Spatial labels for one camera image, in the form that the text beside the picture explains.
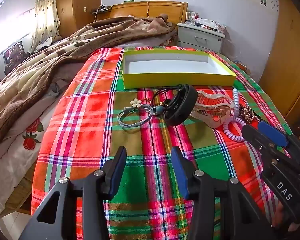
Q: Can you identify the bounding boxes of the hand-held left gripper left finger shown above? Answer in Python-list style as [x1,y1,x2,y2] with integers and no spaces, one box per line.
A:
[20,146,127,240]

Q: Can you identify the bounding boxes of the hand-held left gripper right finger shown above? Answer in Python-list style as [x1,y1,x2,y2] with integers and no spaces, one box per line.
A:
[171,146,275,240]

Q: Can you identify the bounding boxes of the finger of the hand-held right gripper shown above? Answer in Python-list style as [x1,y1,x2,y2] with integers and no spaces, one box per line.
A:
[258,120,300,173]
[241,124,290,161]

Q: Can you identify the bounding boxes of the dark beaded bracelet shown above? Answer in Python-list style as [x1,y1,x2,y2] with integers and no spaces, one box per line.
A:
[250,110,263,124]

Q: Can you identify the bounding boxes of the purple spiral hair tie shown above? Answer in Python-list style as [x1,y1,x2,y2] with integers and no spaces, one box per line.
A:
[223,116,246,142]

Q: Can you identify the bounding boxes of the gold rhinestone jewelry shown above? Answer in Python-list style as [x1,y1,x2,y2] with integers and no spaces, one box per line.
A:
[241,105,256,123]

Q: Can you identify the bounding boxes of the blue spiral hair tie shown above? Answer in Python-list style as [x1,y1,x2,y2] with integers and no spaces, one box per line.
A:
[232,88,241,117]

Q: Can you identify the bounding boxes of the clear hair claw clip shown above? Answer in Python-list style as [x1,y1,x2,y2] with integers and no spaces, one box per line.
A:
[190,90,234,129]

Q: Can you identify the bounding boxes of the black cord necklace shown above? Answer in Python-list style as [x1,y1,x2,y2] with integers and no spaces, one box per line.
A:
[146,84,190,117]

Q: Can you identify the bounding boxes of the black wide bracelet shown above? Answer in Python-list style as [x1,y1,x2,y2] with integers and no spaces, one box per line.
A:
[163,84,198,127]

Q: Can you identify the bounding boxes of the grey flower bracelet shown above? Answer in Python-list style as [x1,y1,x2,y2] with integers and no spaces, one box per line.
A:
[117,99,155,129]

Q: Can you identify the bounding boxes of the yellow-green cardboard box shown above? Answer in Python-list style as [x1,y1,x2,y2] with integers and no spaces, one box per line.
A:
[122,49,237,90]

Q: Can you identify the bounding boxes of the person's right hand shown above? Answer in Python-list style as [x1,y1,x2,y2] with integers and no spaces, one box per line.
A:
[271,204,300,233]

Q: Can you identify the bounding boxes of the plaid cloth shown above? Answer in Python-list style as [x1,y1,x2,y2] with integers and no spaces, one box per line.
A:
[32,45,294,240]

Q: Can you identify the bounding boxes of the wooden door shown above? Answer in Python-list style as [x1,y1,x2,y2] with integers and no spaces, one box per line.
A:
[259,0,300,120]

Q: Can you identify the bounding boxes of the floral bedsheet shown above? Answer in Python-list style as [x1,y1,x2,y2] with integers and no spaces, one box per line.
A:
[0,97,63,218]

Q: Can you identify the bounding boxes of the grey nightstand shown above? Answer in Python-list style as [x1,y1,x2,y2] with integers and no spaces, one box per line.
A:
[177,22,226,53]

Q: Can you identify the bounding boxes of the nightstand clutter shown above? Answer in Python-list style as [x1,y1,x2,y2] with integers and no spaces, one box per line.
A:
[195,16,227,32]

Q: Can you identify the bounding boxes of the brown blanket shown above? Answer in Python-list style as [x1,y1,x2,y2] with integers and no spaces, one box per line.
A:
[0,14,178,150]

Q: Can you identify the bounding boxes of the clear glass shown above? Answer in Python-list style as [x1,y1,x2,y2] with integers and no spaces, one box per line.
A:
[186,12,198,25]

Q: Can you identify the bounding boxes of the wooden headboard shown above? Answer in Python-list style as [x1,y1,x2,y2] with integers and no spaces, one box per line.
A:
[95,0,188,27]

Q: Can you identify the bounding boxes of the teddy bear picture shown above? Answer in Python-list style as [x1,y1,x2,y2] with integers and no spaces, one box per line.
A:
[2,40,25,67]

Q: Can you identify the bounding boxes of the power strip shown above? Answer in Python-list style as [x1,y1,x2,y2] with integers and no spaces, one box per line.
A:
[91,7,112,14]

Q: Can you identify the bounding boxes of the patterned curtain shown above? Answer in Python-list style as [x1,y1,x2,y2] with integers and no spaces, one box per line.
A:
[30,0,61,53]

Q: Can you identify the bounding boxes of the wooden wardrobe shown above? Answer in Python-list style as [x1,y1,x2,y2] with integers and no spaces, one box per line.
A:
[54,0,102,38]

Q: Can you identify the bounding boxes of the bright window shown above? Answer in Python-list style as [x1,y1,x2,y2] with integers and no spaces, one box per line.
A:
[0,0,38,62]

